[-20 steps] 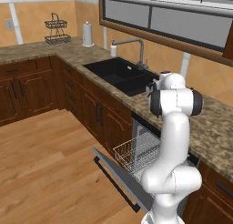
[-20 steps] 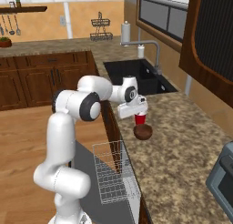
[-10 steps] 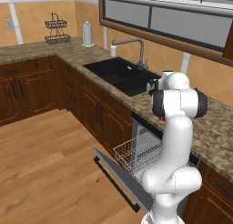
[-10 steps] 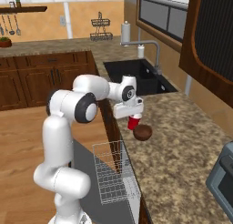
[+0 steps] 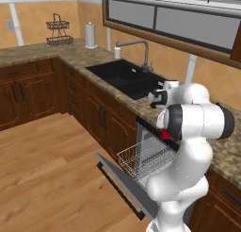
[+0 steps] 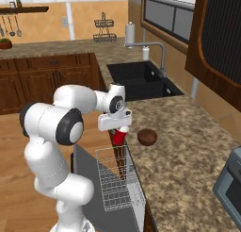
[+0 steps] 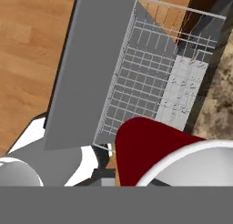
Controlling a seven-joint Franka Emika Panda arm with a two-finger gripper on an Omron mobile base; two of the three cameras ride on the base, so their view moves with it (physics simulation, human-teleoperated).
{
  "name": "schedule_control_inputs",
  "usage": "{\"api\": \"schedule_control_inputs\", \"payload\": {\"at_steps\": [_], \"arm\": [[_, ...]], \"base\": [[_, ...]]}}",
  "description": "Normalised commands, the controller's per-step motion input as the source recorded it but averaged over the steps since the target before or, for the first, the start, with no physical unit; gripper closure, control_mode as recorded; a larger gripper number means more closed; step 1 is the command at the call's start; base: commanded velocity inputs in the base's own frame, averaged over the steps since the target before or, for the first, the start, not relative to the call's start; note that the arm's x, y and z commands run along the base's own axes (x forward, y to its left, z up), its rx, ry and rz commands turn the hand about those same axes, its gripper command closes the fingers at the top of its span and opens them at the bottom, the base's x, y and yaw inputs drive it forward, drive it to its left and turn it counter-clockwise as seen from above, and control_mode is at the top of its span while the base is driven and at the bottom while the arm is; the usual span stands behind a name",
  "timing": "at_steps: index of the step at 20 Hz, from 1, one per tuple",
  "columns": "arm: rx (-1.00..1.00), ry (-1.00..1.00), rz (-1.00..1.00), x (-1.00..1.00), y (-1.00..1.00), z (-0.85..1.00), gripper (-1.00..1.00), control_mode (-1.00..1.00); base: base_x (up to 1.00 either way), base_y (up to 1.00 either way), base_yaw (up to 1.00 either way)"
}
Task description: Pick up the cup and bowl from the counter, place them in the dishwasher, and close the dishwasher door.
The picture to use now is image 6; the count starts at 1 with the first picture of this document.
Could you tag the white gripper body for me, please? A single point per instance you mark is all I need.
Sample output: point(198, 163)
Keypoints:
point(113, 121)

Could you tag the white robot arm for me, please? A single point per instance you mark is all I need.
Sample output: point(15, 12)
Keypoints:
point(47, 129)

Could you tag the red cup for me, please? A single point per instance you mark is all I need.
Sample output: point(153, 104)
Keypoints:
point(119, 137)

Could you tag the brown bowl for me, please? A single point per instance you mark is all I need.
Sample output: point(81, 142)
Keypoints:
point(147, 137)

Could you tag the grey dishwasher door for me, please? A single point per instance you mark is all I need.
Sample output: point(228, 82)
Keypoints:
point(91, 185)

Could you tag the black sink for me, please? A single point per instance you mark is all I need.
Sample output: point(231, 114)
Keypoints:
point(141, 80)

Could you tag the white soap bottle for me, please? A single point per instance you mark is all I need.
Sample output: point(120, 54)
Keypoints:
point(145, 53)

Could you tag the brown wooden base cupboards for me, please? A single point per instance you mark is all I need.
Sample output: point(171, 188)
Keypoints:
point(47, 78)

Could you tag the grey tap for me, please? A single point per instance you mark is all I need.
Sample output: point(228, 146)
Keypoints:
point(160, 53)

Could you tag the white paper towel roll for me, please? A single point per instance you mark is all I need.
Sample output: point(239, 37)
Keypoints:
point(130, 34)

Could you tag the grey toaster oven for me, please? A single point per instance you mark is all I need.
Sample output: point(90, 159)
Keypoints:
point(230, 185)

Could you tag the potted green plant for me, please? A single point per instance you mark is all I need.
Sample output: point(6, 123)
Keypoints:
point(5, 43)

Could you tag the hanging grey spatula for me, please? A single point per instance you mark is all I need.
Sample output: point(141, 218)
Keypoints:
point(18, 26)

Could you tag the hanging grey ladle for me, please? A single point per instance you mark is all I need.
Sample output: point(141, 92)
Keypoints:
point(11, 26)

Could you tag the hanging grey spoon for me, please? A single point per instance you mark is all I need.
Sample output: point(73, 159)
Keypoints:
point(4, 26)

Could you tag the green jar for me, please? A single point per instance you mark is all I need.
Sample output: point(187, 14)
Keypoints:
point(19, 3)

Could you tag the white jar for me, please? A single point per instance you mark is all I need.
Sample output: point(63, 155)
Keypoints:
point(12, 3)

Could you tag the white wall socket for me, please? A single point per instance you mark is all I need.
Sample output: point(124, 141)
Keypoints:
point(65, 21)

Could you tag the window with wooden frame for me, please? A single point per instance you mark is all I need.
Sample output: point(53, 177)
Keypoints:
point(171, 17)

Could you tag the dark wooden wall cupboard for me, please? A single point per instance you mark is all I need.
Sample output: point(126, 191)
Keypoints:
point(219, 41)

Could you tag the dark wooden wall shelf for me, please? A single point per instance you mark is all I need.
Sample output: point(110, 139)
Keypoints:
point(23, 9)

